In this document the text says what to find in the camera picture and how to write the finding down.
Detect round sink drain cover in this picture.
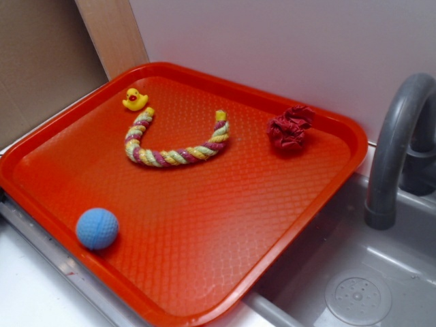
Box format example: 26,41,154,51
324,270,392,326

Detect blue dimpled ball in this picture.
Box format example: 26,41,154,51
76,208,119,251

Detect grey curved faucet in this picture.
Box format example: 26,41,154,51
364,73,435,230

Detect crumpled red cloth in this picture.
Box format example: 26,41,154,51
266,105,315,151

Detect multicolour twisted rope toy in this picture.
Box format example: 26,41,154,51
124,107,230,168

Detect grey plastic sink basin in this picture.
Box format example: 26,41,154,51
245,174,435,326

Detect yellow rubber duck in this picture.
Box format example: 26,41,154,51
122,88,149,112

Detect light wooden board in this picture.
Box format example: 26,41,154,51
76,0,149,80

